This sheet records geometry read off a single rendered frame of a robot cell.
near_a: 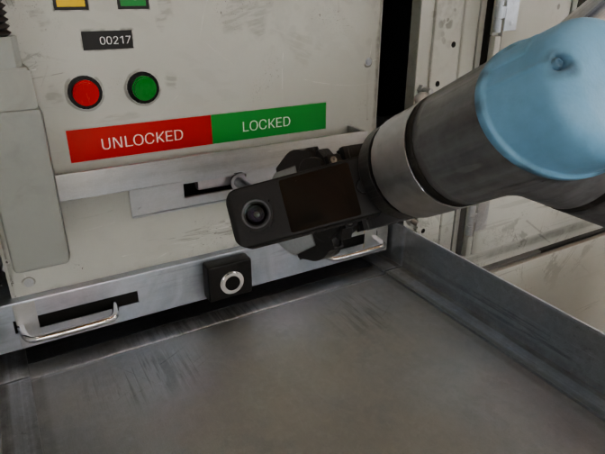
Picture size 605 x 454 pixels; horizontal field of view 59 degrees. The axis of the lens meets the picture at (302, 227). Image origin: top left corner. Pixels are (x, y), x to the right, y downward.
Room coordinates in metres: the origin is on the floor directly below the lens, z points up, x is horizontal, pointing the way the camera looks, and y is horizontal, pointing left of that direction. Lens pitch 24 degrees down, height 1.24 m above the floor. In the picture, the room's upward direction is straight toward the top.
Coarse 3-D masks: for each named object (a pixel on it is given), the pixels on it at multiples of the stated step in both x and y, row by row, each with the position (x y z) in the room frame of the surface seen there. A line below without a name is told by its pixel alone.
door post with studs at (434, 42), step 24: (432, 0) 0.75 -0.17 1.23; (456, 0) 0.76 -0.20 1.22; (432, 24) 0.75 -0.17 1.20; (456, 24) 0.76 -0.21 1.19; (432, 48) 0.75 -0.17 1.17; (456, 48) 0.77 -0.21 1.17; (408, 72) 0.78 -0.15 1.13; (432, 72) 0.75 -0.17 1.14; (408, 96) 0.78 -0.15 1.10; (432, 216) 0.76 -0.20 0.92; (432, 240) 0.76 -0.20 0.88
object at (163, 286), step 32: (224, 256) 0.62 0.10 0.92; (256, 256) 0.65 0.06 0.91; (288, 256) 0.67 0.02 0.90; (0, 288) 0.53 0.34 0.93; (64, 288) 0.53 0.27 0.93; (96, 288) 0.55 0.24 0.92; (128, 288) 0.56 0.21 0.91; (160, 288) 0.58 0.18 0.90; (192, 288) 0.60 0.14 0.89; (0, 320) 0.49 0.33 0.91; (64, 320) 0.53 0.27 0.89; (0, 352) 0.49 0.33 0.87
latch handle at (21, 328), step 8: (112, 304) 0.54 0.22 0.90; (112, 312) 0.53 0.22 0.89; (96, 320) 0.51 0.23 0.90; (104, 320) 0.51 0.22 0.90; (112, 320) 0.52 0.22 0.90; (24, 328) 0.50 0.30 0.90; (64, 328) 0.49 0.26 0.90; (72, 328) 0.49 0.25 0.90; (80, 328) 0.50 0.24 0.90; (88, 328) 0.50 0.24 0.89; (24, 336) 0.48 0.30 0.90; (32, 336) 0.48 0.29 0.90; (40, 336) 0.48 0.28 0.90; (48, 336) 0.48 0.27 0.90; (56, 336) 0.49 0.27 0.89
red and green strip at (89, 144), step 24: (168, 120) 0.61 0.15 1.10; (192, 120) 0.62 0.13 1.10; (216, 120) 0.64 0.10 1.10; (240, 120) 0.65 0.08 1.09; (264, 120) 0.67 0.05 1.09; (288, 120) 0.68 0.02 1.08; (312, 120) 0.70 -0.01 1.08; (72, 144) 0.56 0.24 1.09; (96, 144) 0.57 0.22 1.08; (120, 144) 0.58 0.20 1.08; (144, 144) 0.59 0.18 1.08; (168, 144) 0.61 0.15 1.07; (192, 144) 0.62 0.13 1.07
